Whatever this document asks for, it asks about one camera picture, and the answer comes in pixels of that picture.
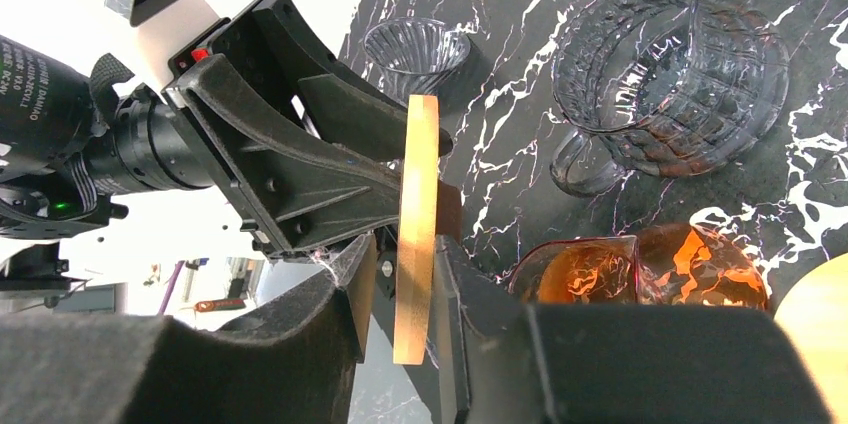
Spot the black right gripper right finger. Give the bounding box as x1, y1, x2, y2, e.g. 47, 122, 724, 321
433, 236, 832, 423

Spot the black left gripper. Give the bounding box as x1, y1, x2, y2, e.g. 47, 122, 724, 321
163, 0, 454, 258

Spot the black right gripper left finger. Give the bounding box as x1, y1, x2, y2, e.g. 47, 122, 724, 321
1, 234, 377, 423

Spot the clear glass ribbed dripper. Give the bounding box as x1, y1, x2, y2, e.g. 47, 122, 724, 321
362, 16, 472, 107

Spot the wooden ring dripper holder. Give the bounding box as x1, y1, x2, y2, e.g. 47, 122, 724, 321
393, 95, 439, 365

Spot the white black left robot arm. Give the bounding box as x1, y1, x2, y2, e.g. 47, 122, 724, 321
1, 0, 412, 258

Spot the amber glass server pitcher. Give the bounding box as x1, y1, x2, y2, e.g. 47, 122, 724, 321
508, 223, 769, 310

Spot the clear glass server pitcher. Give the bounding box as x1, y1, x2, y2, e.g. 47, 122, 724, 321
549, 0, 790, 197

